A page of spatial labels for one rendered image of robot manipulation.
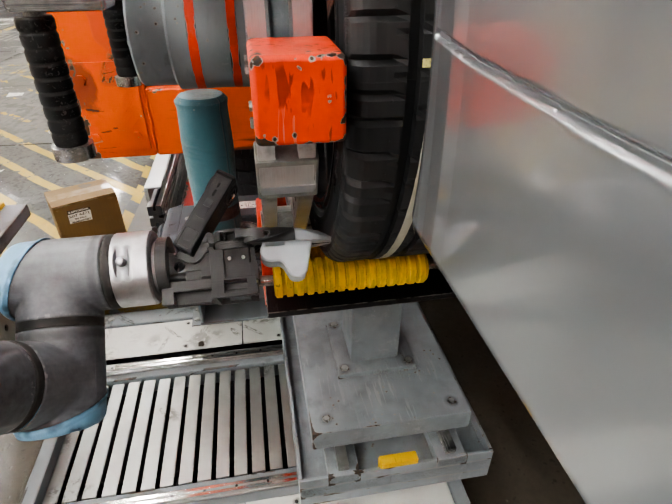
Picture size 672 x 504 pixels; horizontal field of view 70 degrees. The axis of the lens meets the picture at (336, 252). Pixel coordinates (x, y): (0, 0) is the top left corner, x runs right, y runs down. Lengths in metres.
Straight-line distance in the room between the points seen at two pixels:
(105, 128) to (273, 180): 0.79
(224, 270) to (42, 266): 0.19
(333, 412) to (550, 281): 0.74
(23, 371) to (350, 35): 0.43
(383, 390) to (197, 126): 0.59
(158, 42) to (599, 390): 0.61
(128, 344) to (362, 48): 1.10
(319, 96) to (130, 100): 0.87
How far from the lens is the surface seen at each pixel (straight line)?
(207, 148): 0.87
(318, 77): 0.39
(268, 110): 0.39
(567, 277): 0.22
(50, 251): 0.62
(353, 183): 0.48
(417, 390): 0.98
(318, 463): 0.97
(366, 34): 0.43
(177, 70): 0.70
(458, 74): 0.32
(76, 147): 0.61
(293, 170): 0.51
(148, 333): 1.40
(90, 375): 0.61
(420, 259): 0.77
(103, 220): 2.01
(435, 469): 0.99
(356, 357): 1.00
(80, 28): 1.22
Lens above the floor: 0.95
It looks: 33 degrees down
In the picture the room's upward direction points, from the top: straight up
